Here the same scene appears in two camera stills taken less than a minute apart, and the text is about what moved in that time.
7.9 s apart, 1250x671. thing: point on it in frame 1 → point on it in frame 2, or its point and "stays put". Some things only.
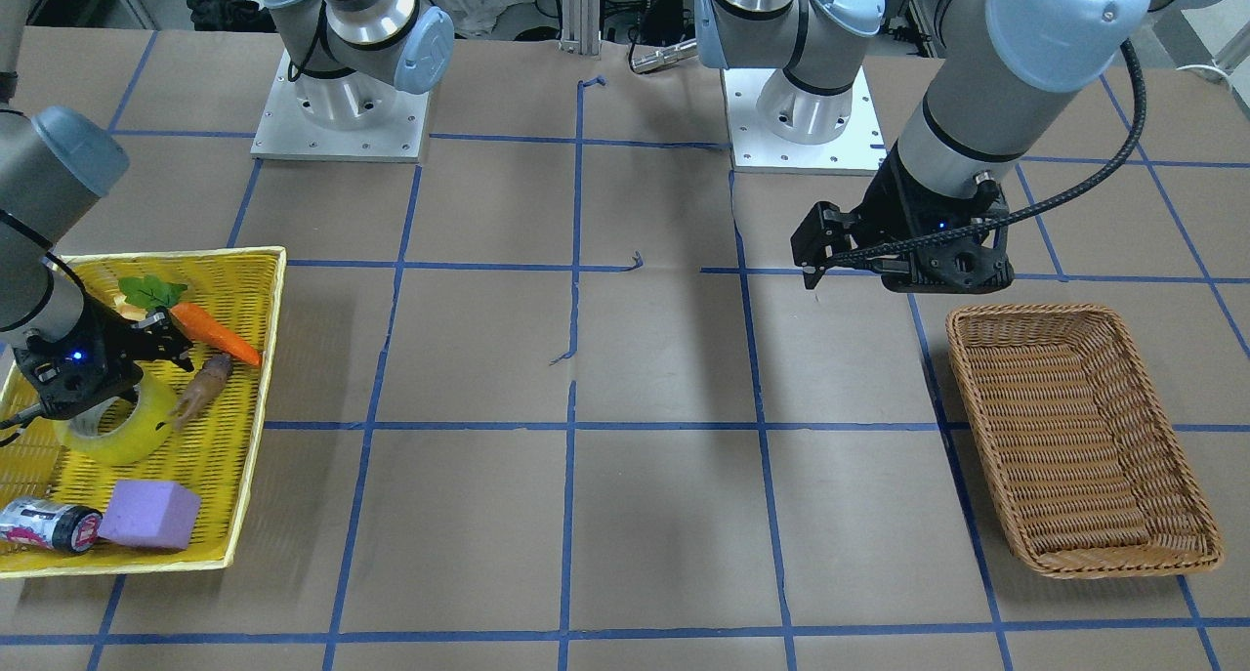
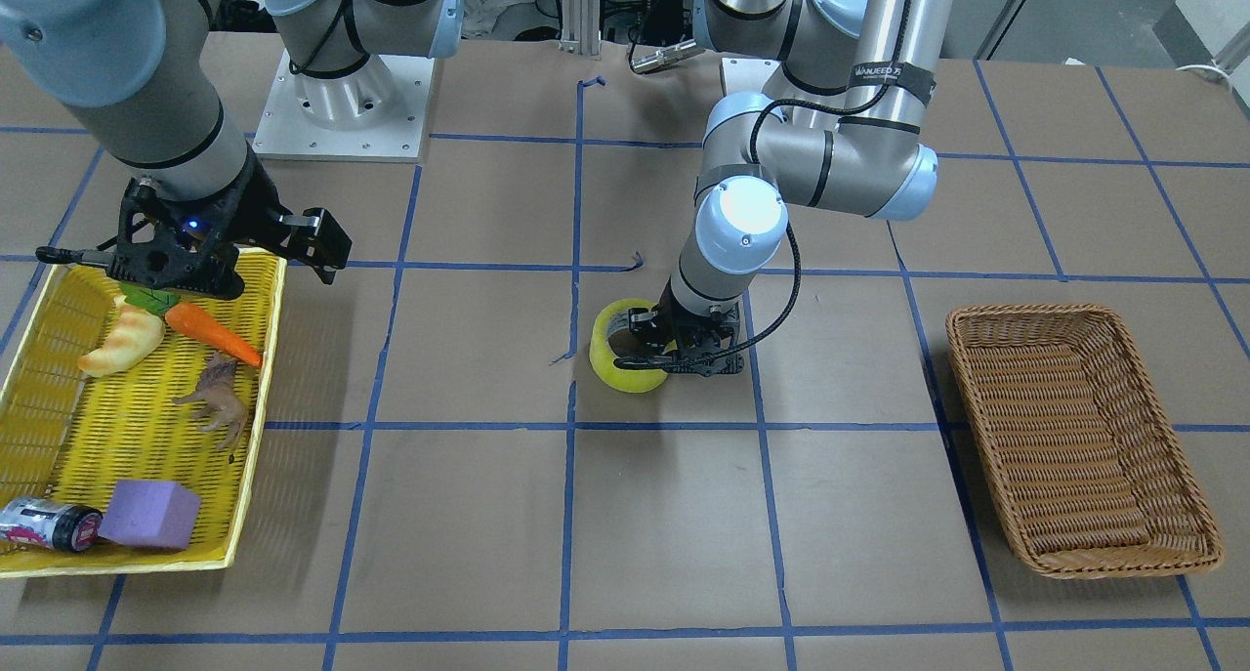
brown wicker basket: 1077,441 stays put
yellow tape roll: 147,433 → 624,379
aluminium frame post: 581,10 stays put
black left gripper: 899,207 → 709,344
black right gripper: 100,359 → 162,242
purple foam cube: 150,513 stays put
